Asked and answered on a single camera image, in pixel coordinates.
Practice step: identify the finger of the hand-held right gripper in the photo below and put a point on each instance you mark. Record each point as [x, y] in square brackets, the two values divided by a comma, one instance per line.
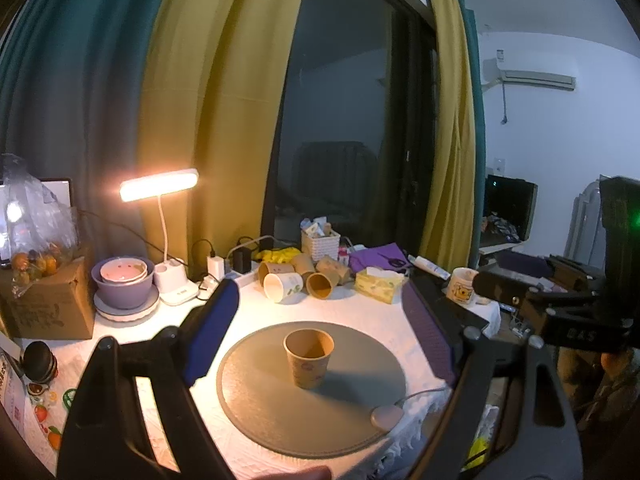
[505, 287]
[570, 330]

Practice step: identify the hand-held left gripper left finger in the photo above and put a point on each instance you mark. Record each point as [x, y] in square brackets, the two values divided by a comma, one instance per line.
[210, 330]

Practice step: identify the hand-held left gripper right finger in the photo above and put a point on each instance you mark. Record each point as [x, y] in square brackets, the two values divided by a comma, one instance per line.
[430, 332]

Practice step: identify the brown printed paper cup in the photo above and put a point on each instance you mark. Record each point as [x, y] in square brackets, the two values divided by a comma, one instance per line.
[307, 357]

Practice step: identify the person's right forearm camouflage sleeve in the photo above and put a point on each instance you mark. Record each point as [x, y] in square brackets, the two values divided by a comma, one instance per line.
[600, 390]

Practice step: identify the white paper cup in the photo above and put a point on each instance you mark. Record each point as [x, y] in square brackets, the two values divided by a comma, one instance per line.
[283, 287]

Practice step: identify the person's right hand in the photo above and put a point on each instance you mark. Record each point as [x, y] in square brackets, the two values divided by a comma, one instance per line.
[614, 361]

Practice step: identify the person's left hand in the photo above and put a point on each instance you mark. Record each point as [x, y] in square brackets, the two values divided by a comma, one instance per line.
[297, 473]

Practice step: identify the white mug yellow print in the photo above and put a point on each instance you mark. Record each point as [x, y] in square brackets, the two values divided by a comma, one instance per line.
[462, 286]

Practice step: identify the white power strip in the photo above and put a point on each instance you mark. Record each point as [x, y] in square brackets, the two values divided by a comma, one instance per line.
[240, 277]

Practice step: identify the white charger plug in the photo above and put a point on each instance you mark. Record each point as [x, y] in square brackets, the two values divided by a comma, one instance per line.
[216, 266]

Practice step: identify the white tube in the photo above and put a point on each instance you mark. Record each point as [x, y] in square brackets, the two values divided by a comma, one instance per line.
[430, 266]

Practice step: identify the yellow tissue pack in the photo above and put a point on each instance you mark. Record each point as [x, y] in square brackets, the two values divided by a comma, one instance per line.
[379, 285]

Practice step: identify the white desk lamp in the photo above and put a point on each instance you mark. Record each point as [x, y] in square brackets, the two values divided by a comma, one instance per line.
[170, 270]

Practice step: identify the black power adapter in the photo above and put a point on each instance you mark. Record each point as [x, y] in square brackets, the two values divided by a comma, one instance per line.
[243, 260]

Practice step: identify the black monitor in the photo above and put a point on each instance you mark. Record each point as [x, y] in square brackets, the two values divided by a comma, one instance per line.
[507, 205]

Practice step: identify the white plate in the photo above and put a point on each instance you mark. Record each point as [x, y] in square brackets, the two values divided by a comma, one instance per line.
[127, 312]

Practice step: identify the purple cloth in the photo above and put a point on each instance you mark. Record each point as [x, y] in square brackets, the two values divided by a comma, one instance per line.
[375, 259]

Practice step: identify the purple bowl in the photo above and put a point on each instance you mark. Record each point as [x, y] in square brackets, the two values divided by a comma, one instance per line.
[125, 292]

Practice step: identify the round grey mat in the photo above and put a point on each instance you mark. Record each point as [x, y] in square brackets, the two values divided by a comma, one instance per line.
[280, 400]

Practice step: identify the yellow rubber gloves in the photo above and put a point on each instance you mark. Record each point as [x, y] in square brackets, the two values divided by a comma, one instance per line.
[277, 256]

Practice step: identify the pink bowl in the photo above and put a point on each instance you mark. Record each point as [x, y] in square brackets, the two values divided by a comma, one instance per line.
[124, 271]

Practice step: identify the white textured tablecloth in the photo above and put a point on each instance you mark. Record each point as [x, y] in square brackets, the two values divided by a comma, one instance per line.
[235, 440]

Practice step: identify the white woven basket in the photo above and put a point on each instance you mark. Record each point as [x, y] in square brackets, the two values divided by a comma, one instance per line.
[320, 249]

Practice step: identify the yellow curtain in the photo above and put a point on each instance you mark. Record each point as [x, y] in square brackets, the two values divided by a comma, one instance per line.
[215, 110]
[450, 135]

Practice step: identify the cardboard box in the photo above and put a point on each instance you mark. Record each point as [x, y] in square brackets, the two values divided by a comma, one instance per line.
[45, 305]

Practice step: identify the black round case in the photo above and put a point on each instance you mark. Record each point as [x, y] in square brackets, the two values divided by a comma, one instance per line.
[40, 362]

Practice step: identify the teal curtain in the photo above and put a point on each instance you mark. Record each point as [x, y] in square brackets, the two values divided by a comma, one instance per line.
[477, 110]
[75, 110]

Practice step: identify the fruit print cloth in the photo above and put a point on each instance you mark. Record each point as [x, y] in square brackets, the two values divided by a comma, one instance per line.
[47, 412]

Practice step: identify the plastic bag of oranges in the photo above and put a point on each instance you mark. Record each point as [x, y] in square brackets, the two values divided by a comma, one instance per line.
[35, 230]

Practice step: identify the white air conditioner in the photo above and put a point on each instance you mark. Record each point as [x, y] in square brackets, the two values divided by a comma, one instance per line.
[531, 77]

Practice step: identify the dark window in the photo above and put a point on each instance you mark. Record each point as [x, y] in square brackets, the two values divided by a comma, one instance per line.
[350, 125]

